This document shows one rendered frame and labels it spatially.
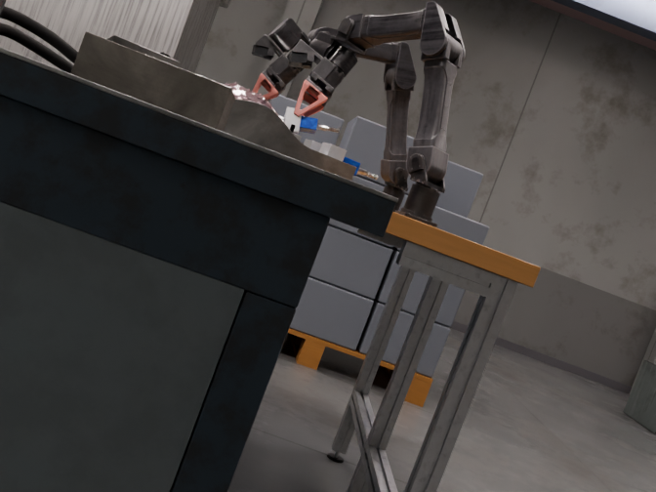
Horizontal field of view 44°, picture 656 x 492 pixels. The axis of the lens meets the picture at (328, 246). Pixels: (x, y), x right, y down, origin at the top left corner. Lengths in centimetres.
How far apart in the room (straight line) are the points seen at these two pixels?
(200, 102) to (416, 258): 55
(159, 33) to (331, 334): 199
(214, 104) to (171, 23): 370
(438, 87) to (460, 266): 46
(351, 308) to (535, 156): 490
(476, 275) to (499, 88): 700
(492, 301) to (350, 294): 240
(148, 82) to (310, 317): 284
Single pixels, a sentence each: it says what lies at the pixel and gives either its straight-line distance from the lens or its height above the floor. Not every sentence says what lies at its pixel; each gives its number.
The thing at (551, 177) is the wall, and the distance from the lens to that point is 852.
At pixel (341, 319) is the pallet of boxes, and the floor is 27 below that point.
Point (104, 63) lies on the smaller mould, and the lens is 112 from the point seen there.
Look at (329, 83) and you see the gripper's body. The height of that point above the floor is 103.
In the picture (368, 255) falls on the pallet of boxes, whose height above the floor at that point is 60.
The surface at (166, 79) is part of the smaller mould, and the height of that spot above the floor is 85.
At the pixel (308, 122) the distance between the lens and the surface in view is 190.
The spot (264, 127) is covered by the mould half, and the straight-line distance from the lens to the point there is 150.
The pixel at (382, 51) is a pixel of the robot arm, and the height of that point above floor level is 121.
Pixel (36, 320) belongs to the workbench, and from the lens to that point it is 78.
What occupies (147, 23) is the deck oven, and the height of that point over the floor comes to 134.
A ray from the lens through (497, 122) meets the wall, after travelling 840.
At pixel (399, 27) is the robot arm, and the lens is 189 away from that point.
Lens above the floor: 78
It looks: 3 degrees down
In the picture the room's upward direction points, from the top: 21 degrees clockwise
